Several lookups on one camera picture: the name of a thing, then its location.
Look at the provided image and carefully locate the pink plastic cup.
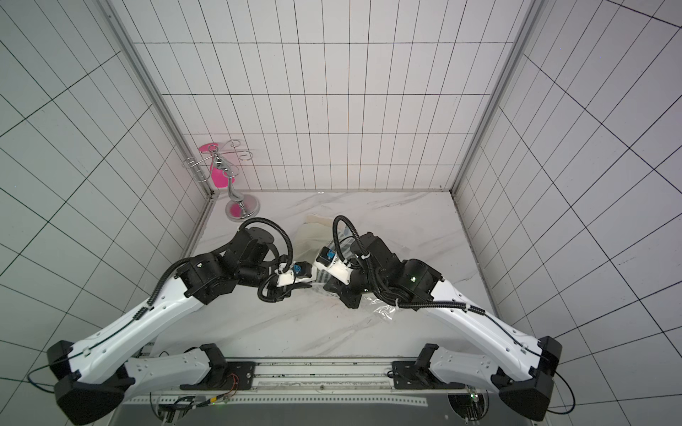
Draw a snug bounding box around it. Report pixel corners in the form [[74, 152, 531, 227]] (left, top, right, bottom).
[[198, 143, 234, 189]]

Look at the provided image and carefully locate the clear plastic vacuum bag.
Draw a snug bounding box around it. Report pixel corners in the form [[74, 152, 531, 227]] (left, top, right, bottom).
[[313, 215, 399, 321]]

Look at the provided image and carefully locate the light green towel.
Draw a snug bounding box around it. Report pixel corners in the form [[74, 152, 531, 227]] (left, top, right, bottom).
[[292, 215, 335, 264]]

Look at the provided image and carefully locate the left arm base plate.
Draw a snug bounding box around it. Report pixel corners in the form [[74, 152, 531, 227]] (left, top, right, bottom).
[[179, 361, 257, 392]]

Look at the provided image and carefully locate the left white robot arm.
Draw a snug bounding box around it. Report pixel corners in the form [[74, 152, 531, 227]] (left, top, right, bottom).
[[47, 227, 317, 425]]

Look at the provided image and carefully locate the aluminium mounting rail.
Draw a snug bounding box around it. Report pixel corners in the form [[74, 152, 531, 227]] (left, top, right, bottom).
[[112, 347, 540, 399]]

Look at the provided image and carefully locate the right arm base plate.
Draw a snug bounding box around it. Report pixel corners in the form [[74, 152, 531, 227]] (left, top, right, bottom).
[[386, 361, 465, 391]]

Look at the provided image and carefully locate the chrome cup holder stand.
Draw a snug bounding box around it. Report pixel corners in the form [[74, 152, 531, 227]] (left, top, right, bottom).
[[182, 140, 260, 222]]

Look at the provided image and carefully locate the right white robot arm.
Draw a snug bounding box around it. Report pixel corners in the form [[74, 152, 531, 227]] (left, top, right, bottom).
[[314, 233, 562, 422]]

